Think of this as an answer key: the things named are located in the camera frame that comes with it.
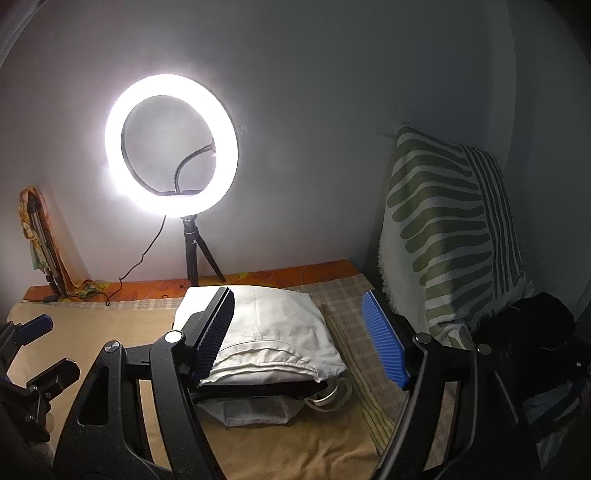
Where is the colourful hanging cloth bundle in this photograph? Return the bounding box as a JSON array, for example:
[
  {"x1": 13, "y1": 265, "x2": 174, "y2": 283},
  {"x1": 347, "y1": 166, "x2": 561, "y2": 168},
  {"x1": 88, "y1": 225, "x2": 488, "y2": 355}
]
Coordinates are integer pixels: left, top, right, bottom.
[{"x1": 18, "y1": 186, "x2": 106, "y2": 300}]

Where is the checked beige blanket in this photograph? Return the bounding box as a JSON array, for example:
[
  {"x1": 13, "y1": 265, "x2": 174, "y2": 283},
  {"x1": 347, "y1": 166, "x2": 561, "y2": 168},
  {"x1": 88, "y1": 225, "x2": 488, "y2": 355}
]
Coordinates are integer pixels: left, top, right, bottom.
[{"x1": 20, "y1": 274, "x2": 463, "y2": 471}]

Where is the white ring light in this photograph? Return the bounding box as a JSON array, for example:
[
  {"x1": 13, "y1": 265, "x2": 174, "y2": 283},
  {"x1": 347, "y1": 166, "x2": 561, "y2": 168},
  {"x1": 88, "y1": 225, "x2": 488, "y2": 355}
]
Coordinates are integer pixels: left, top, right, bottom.
[{"x1": 104, "y1": 74, "x2": 238, "y2": 217}]

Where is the black tripod stand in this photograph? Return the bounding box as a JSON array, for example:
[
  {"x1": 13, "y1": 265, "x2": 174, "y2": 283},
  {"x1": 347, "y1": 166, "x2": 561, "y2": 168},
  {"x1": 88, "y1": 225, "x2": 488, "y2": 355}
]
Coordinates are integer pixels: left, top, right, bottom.
[{"x1": 181, "y1": 215, "x2": 226, "y2": 287}]

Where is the white small garment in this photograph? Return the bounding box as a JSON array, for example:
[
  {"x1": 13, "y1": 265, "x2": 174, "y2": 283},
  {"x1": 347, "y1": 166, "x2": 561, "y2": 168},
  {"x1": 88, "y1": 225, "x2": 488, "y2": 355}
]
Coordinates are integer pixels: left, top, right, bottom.
[{"x1": 200, "y1": 285, "x2": 346, "y2": 385}]

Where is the beige bed blanket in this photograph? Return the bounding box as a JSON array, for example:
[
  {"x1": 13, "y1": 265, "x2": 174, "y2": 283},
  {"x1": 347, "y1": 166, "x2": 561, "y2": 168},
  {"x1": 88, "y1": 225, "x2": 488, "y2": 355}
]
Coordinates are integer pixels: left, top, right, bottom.
[{"x1": 8, "y1": 302, "x2": 379, "y2": 479}]

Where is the black power cable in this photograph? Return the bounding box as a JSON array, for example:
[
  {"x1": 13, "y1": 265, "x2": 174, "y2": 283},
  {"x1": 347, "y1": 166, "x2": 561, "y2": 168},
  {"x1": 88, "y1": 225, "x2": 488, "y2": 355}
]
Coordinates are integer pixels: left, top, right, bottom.
[{"x1": 103, "y1": 214, "x2": 168, "y2": 307}]

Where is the green striped white pillow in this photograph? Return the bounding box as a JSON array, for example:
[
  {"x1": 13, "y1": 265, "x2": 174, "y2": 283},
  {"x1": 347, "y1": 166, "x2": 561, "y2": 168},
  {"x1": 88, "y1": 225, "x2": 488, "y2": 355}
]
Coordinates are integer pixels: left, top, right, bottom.
[{"x1": 379, "y1": 125, "x2": 533, "y2": 349}]

